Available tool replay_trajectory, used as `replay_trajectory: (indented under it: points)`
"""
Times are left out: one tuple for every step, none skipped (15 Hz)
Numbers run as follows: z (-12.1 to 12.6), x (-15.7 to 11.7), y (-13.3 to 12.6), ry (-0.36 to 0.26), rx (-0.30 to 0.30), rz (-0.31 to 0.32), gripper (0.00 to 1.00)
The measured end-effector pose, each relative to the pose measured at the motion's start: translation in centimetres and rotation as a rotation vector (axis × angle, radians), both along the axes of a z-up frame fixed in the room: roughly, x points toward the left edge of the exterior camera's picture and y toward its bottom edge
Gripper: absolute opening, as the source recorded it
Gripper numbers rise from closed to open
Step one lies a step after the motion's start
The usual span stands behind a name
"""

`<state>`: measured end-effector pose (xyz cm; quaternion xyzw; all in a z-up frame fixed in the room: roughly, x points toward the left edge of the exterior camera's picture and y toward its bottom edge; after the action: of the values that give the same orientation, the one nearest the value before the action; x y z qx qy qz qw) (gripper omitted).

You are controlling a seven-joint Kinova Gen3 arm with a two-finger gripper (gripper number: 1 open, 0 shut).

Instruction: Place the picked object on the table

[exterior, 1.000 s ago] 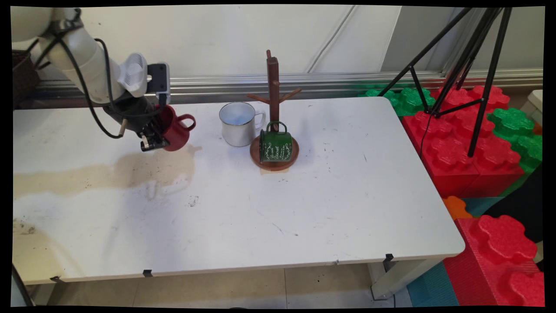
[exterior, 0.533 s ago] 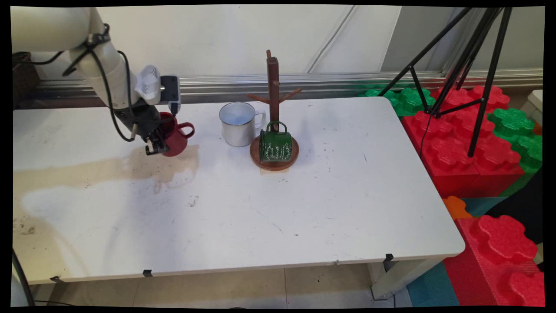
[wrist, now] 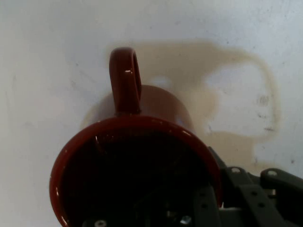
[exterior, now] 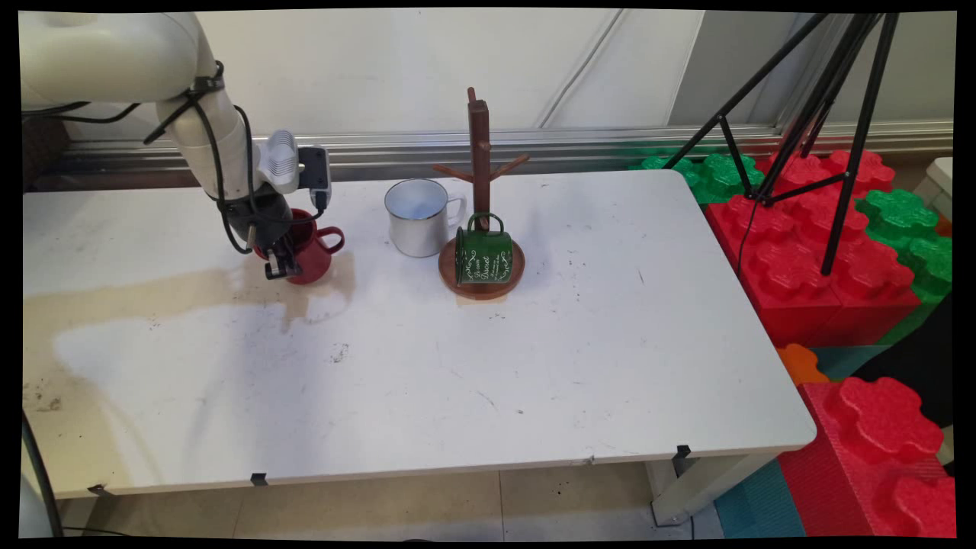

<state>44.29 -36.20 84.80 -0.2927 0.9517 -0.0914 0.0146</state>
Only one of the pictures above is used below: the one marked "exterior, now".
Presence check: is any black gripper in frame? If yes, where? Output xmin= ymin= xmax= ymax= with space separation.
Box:
xmin=242 ymin=190 xmax=303 ymax=280

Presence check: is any red enamel mug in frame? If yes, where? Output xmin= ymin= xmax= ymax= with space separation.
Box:
xmin=254 ymin=207 xmax=345 ymax=285

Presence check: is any white enamel mug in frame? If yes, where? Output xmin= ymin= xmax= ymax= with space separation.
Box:
xmin=384 ymin=179 xmax=467 ymax=258

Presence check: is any green enamel mug with lettering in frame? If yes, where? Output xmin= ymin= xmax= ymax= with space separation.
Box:
xmin=454 ymin=213 xmax=514 ymax=285

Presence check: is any brown wooden mug tree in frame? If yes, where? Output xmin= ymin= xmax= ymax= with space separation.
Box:
xmin=432 ymin=86 xmax=531 ymax=300

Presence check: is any green foam block with studs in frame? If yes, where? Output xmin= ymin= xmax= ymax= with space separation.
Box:
xmin=854 ymin=189 xmax=954 ymax=345
xmin=629 ymin=151 xmax=766 ymax=205

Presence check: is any white table leg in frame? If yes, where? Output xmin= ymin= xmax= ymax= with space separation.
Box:
xmin=647 ymin=450 xmax=780 ymax=527

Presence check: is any large red foam block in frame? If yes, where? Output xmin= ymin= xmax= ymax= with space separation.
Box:
xmin=705 ymin=191 xmax=922 ymax=348

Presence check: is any orange foam block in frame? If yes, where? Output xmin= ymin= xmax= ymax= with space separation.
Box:
xmin=778 ymin=343 xmax=831 ymax=386

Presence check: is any teal foam floor mat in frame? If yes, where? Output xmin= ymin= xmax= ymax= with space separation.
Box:
xmin=713 ymin=457 xmax=807 ymax=538

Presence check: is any black tripod stand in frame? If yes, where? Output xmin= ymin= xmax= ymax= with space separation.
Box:
xmin=662 ymin=11 xmax=901 ymax=277

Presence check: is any red foam block behind tripod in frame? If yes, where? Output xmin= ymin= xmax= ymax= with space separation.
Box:
xmin=762 ymin=137 xmax=897 ymax=201

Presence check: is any red foam block with studs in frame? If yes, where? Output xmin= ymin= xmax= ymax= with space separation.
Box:
xmin=778 ymin=377 xmax=958 ymax=538

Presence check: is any white box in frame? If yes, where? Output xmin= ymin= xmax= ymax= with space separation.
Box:
xmin=911 ymin=158 xmax=954 ymax=222

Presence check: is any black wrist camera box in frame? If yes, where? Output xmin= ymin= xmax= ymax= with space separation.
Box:
xmin=297 ymin=146 xmax=333 ymax=212

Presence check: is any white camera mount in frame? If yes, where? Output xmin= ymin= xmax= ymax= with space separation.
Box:
xmin=258 ymin=129 xmax=300 ymax=194

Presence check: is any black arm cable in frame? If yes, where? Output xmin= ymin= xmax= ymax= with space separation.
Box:
xmin=21 ymin=61 xmax=330 ymax=257

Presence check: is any aluminium wall rail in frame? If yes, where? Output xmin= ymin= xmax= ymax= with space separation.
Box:
xmin=61 ymin=120 xmax=954 ymax=191

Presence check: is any white wall cable conduit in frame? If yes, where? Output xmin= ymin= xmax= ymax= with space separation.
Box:
xmin=534 ymin=9 xmax=649 ymax=130

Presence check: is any thin black tripod cable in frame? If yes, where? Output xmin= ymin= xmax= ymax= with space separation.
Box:
xmin=735 ymin=200 xmax=760 ymax=280

